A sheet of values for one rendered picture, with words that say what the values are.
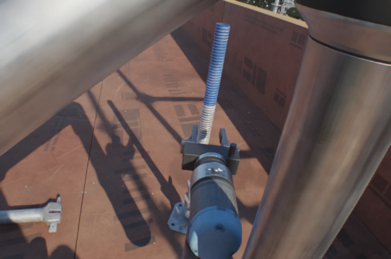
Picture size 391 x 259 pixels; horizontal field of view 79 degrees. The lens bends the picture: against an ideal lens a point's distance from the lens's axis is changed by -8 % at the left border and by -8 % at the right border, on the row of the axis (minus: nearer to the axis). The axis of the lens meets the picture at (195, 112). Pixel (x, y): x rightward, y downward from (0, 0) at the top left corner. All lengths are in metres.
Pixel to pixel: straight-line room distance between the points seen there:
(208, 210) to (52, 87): 0.34
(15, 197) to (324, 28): 1.23
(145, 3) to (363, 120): 0.16
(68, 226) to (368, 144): 1.03
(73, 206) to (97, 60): 1.02
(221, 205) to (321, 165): 0.27
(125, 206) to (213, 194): 0.71
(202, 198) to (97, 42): 0.36
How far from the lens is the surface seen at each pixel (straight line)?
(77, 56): 0.17
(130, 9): 0.17
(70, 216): 1.13
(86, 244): 1.04
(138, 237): 1.04
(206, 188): 0.48
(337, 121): 0.19
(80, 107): 1.85
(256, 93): 2.13
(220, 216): 0.44
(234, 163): 0.60
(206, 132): 0.80
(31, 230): 1.13
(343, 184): 0.23
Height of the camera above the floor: 0.86
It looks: 28 degrees down
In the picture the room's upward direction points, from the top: 9 degrees clockwise
